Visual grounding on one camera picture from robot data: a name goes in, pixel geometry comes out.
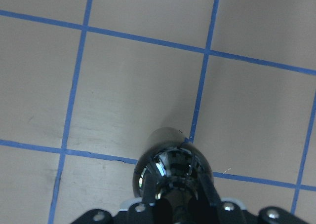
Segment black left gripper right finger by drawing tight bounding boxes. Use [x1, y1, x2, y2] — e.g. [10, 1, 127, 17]
[198, 173, 221, 207]

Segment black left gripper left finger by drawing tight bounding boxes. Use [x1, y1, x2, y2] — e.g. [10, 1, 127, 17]
[142, 174, 157, 206]

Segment dark wine bottle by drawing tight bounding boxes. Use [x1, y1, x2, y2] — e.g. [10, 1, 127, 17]
[132, 126, 214, 224]

